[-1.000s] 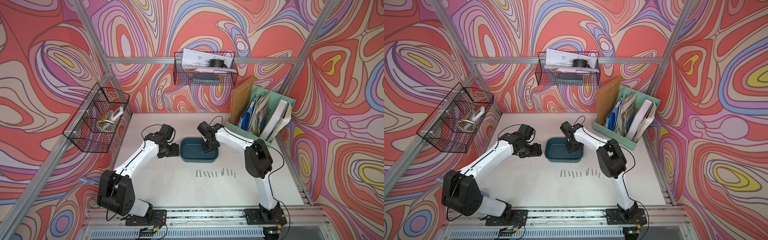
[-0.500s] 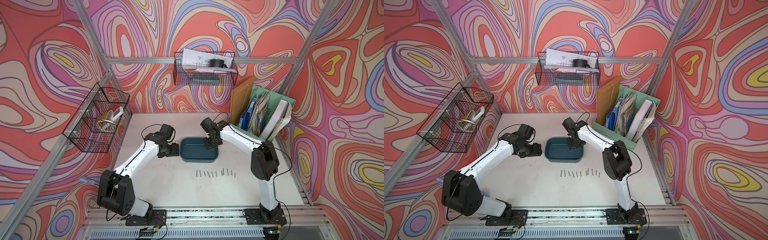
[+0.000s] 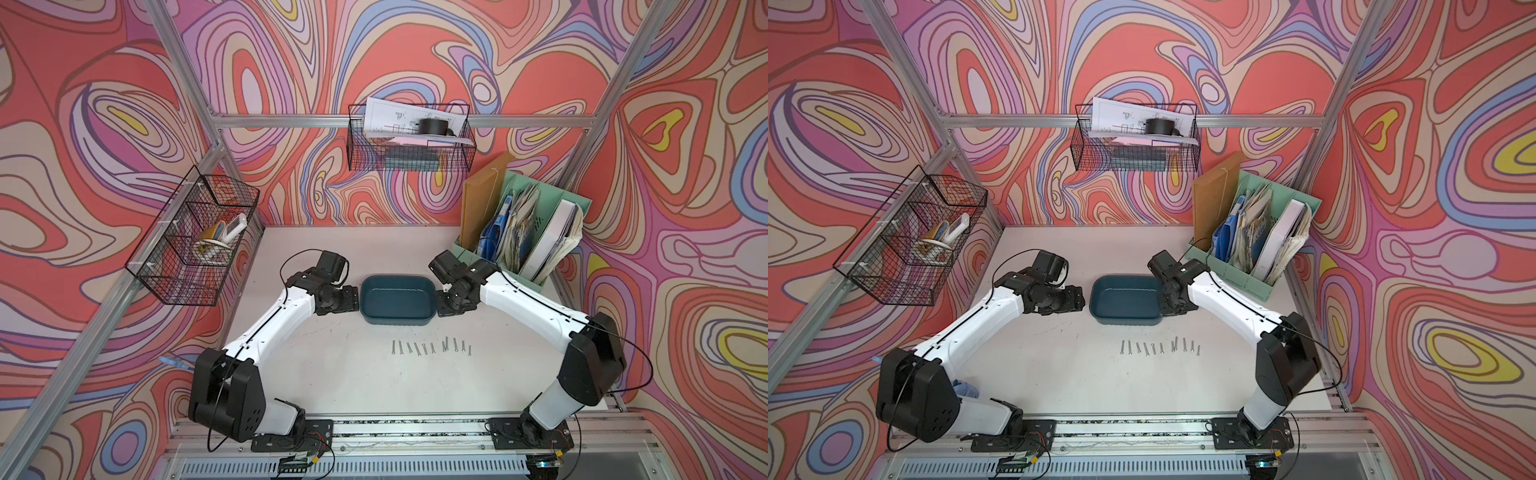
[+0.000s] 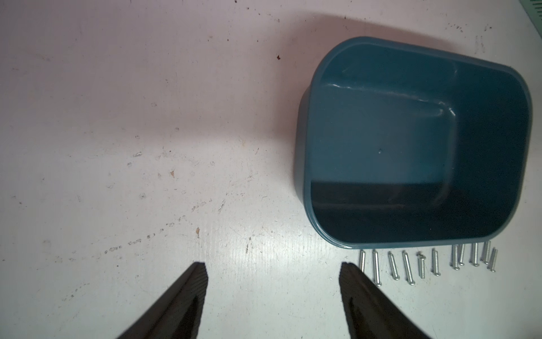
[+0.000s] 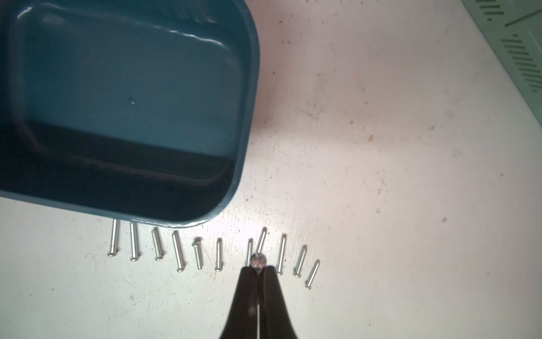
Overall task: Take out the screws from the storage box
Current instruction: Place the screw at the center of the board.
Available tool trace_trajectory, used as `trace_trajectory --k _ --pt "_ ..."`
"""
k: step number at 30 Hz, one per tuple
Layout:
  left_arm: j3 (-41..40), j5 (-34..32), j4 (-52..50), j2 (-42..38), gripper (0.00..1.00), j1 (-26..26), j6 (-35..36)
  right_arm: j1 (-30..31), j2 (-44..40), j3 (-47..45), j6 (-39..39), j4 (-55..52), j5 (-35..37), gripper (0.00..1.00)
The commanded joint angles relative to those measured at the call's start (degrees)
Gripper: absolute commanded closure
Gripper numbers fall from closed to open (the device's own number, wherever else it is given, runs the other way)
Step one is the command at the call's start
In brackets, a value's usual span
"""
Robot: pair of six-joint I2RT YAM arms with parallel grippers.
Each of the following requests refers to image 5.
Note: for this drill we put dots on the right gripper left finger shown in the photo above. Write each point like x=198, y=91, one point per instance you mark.
x=242, y=321

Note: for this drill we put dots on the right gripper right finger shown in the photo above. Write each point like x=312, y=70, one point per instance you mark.
x=274, y=318

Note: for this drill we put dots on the eleventh silver screw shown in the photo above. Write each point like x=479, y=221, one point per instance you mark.
x=312, y=275

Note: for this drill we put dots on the twelfth silver screw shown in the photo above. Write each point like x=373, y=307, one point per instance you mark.
x=258, y=261

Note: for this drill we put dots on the teal plastic storage tray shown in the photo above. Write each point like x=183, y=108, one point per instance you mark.
x=133, y=110

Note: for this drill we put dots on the green file organizer box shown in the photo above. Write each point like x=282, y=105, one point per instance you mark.
x=513, y=29

